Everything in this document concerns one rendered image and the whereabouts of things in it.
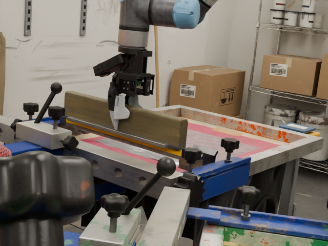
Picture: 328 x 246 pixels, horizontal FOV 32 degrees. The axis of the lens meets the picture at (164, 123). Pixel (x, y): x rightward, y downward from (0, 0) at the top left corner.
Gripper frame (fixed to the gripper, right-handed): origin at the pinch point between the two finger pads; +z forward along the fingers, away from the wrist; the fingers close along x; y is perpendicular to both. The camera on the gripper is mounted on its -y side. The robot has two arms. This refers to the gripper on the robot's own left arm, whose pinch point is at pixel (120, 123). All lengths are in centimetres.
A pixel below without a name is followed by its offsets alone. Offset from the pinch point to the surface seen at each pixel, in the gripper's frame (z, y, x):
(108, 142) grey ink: 9.3, -12.3, 8.9
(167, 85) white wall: 41, -200, 278
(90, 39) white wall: 2, -200, 182
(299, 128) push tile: 8, 14, 80
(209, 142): 9.7, 3.7, 37.3
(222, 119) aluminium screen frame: 7, -7, 61
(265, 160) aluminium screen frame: 7.0, 29.3, 26.0
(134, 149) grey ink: 9.1, -2.6, 9.6
